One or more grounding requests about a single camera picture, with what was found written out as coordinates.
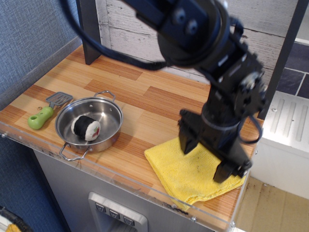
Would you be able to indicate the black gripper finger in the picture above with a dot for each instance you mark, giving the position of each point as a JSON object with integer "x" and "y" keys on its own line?
{"x": 226, "y": 169}
{"x": 188, "y": 139}

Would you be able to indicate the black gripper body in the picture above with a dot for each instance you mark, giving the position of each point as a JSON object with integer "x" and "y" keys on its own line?
{"x": 223, "y": 142}

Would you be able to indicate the yellow towel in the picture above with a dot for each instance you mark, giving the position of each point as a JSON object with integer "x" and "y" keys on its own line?
{"x": 188, "y": 178}

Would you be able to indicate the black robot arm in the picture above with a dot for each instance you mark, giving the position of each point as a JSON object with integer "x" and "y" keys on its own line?
{"x": 199, "y": 34}

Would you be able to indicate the yellow black object corner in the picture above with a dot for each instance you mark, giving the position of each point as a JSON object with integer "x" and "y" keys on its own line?
{"x": 10, "y": 222}

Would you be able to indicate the white ribbed box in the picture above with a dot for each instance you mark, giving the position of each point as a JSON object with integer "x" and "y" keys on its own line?
{"x": 282, "y": 155}

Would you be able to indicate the stainless steel pan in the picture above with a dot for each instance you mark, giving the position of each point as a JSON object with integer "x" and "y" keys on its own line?
{"x": 102, "y": 108}

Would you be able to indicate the plush sushi roll toy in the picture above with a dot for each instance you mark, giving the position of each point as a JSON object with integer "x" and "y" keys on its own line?
{"x": 86, "y": 128}

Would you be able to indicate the silver dispenser button panel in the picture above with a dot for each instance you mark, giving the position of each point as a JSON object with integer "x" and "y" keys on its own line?
{"x": 110, "y": 216}

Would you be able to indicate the grey toy fridge cabinet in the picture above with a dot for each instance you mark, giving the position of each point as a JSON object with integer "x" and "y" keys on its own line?
{"x": 71, "y": 184}

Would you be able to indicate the clear acrylic edge guard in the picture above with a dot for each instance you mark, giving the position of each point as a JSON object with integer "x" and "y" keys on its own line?
{"x": 136, "y": 171}

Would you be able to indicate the dark right frame post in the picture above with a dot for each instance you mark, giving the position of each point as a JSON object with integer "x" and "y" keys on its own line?
{"x": 289, "y": 40}

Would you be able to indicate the dark frame post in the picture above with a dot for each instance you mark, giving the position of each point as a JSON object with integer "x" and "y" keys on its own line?
{"x": 88, "y": 19}
{"x": 289, "y": 40}

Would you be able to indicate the green handled grey spatula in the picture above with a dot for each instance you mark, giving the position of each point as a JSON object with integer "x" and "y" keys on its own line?
{"x": 58, "y": 99}

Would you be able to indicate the dark left frame post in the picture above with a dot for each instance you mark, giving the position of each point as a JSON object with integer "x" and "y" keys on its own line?
{"x": 88, "y": 19}

